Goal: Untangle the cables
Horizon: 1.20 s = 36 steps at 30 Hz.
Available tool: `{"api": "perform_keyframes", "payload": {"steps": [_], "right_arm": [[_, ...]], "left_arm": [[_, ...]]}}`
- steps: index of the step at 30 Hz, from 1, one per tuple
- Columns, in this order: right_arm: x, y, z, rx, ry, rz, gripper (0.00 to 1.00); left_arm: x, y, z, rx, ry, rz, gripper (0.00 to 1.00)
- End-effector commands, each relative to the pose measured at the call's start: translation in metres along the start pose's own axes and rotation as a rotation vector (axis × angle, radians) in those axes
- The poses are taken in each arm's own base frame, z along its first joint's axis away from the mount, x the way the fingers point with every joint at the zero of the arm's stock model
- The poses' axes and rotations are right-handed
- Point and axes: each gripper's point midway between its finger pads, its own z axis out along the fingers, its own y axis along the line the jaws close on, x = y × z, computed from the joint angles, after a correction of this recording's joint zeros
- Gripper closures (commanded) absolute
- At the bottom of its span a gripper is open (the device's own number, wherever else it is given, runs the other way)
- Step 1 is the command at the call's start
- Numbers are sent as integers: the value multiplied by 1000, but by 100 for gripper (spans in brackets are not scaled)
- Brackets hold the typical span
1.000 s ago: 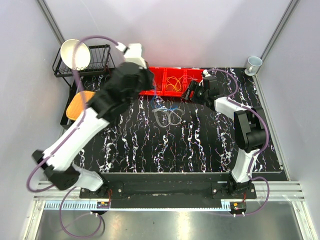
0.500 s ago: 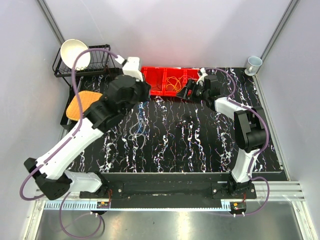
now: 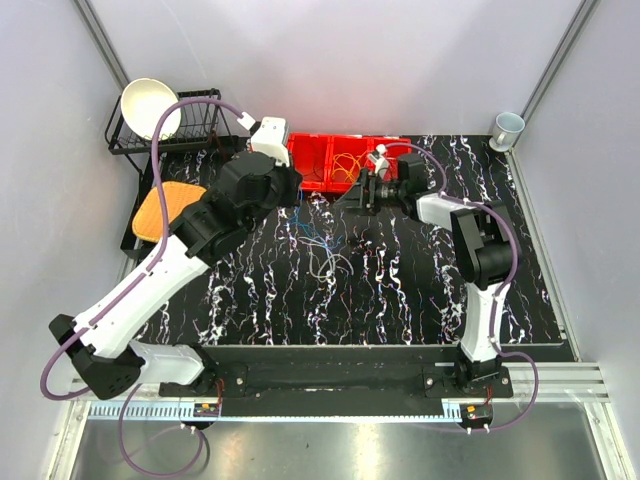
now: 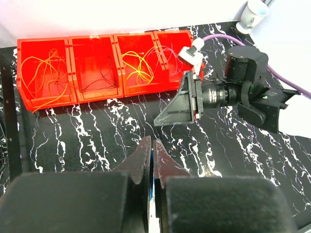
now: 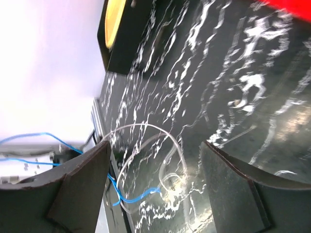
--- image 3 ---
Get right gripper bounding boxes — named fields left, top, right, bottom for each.
left=332, top=168, right=405, bottom=218

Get yellow orange thin cable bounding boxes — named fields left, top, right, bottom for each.
left=332, top=151, right=369, bottom=184

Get blue thin cable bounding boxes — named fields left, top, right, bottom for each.
left=292, top=199, right=346, bottom=256

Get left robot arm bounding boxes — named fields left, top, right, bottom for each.
left=49, top=151, right=302, bottom=400

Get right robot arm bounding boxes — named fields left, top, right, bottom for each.
left=336, top=154, right=519, bottom=397

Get red bin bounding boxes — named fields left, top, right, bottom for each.
left=325, top=135, right=370, bottom=193
left=288, top=132, right=331, bottom=192
left=366, top=137, right=412, bottom=181

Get woven bamboo tray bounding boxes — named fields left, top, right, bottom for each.
left=131, top=181, right=206, bottom=243

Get white bowl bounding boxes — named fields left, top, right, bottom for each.
left=120, top=78, right=179, bottom=140

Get light blue mug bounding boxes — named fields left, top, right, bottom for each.
left=489, top=112, right=526, bottom=152

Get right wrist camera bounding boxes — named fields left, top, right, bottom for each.
left=367, top=144, right=390, bottom=179

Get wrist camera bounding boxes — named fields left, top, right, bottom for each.
left=367, top=144, right=390, bottom=179
left=237, top=112, right=291, bottom=167

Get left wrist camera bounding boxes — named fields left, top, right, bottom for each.
left=237, top=112, right=291, bottom=167

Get black wire dish rack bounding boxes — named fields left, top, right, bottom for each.
left=104, top=88, right=246, bottom=261

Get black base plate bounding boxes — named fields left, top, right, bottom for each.
left=158, top=344, right=515, bottom=419

